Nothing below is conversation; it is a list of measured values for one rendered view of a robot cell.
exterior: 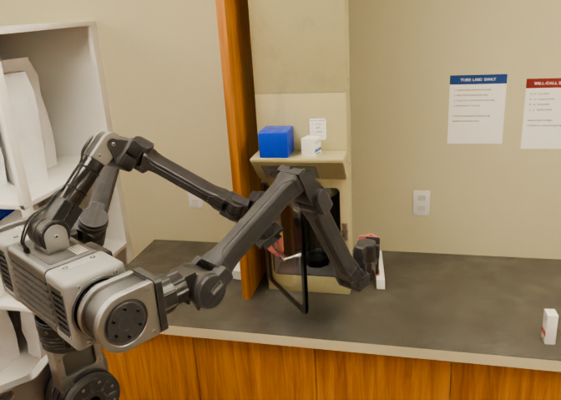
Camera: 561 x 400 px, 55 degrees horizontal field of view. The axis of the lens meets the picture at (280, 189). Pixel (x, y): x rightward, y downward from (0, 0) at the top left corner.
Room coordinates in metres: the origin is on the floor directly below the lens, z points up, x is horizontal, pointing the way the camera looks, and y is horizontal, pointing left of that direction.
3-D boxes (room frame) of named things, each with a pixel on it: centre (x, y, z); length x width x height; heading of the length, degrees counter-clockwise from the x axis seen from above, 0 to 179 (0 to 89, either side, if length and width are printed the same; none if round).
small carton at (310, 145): (1.79, -0.11, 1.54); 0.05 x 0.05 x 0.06; 60
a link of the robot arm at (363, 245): (1.49, -0.23, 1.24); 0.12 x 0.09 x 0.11; 135
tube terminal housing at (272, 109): (1.97, -0.12, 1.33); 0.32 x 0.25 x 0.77; 75
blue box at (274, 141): (1.82, 0.00, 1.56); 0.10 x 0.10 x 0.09; 75
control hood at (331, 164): (1.80, -0.07, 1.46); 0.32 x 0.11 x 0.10; 75
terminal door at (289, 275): (1.74, 0.00, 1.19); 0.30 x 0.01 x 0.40; 25
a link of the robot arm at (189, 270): (1.06, 0.21, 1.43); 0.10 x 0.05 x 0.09; 135
